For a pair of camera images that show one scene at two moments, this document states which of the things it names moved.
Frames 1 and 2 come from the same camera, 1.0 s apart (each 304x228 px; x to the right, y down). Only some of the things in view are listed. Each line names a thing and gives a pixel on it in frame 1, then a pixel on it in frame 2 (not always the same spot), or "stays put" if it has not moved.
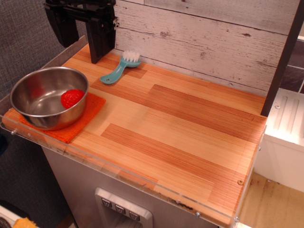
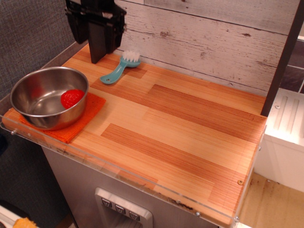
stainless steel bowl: x=51 y=98 stays put
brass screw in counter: x=240 y=182 stays put
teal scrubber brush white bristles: x=130 y=59 stays put
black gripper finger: x=65 y=27 → x=79 y=24
